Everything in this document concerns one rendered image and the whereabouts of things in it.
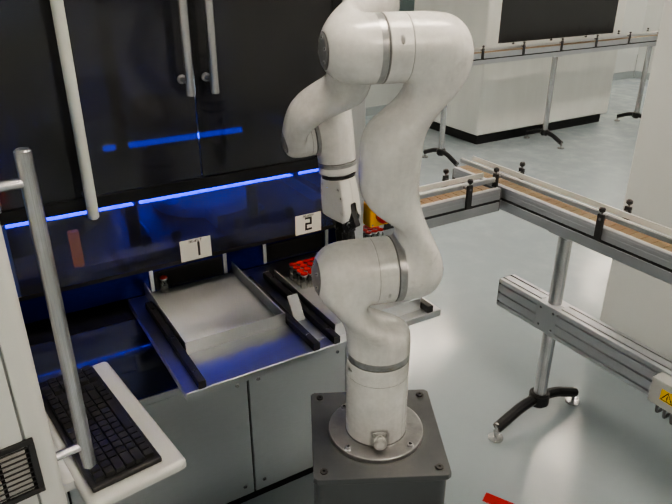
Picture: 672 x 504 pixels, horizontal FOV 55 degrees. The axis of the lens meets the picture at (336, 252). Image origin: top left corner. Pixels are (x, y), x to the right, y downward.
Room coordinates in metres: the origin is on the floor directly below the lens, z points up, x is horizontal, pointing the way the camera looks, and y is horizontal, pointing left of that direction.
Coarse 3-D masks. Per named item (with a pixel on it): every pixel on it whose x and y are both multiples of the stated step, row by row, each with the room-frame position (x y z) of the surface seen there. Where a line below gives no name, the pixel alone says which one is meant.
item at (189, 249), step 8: (192, 240) 1.54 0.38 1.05; (200, 240) 1.56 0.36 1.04; (208, 240) 1.57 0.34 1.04; (184, 248) 1.53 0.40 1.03; (192, 248) 1.54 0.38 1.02; (200, 248) 1.55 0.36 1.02; (208, 248) 1.57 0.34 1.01; (184, 256) 1.53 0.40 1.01; (192, 256) 1.54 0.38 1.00; (200, 256) 1.55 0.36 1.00
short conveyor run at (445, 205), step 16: (448, 176) 2.30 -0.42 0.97; (480, 176) 2.33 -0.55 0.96; (432, 192) 2.13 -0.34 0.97; (448, 192) 2.17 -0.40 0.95; (464, 192) 2.23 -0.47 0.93; (480, 192) 2.22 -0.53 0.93; (496, 192) 2.26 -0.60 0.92; (432, 208) 2.10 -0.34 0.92; (448, 208) 2.14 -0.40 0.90; (464, 208) 2.18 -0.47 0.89; (480, 208) 2.22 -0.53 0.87; (496, 208) 2.26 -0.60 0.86; (384, 224) 1.99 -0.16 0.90; (432, 224) 2.10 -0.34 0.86
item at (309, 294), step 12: (276, 276) 1.62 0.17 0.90; (288, 288) 1.56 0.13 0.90; (300, 288) 1.58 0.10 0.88; (312, 288) 1.58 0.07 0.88; (312, 300) 1.52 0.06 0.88; (408, 300) 1.51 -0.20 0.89; (420, 300) 1.47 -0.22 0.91; (324, 312) 1.45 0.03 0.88; (396, 312) 1.43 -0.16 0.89; (408, 312) 1.45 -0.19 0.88; (336, 324) 1.34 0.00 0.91
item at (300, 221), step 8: (296, 216) 1.70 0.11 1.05; (304, 216) 1.72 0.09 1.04; (312, 216) 1.73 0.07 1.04; (320, 216) 1.74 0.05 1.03; (296, 224) 1.70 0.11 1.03; (304, 224) 1.72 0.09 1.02; (312, 224) 1.73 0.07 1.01; (320, 224) 1.74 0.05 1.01; (296, 232) 1.70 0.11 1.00; (304, 232) 1.72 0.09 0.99
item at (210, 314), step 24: (144, 288) 1.55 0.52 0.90; (192, 288) 1.58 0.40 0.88; (216, 288) 1.58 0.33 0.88; (240, 288) 1.58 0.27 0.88; (168, 312) 1.45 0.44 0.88; (192, 312) 1.45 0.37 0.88; (216, 312) 1.45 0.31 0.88; (240, 312) 1.45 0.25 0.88; (264, 312) 1.45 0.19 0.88; (192, 336) 1.34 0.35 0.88; (216, 336) 1.30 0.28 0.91; (240, 336) 1.33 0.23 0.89
